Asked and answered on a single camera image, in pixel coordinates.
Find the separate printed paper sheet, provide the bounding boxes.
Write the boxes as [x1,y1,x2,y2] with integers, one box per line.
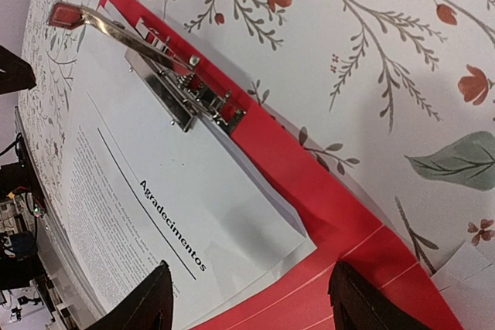
[432,243,494,329]

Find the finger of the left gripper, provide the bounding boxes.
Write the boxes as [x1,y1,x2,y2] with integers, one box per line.
[0,46,36,94]

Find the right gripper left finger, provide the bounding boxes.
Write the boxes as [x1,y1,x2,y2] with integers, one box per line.
[87,260,174,330]

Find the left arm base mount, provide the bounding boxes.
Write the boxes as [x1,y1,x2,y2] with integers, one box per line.
[1,134,54,323]

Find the metal folder clip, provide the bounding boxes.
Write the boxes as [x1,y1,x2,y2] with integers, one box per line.
[48,2,246,135]

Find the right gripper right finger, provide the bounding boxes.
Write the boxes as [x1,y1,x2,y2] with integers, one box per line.
[328,261,416,330]

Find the printed white paper sheets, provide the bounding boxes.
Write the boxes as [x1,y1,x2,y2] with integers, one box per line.
[60,26,316,328]

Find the red file folder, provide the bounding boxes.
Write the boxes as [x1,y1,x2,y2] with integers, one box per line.
[98,0,465,330]

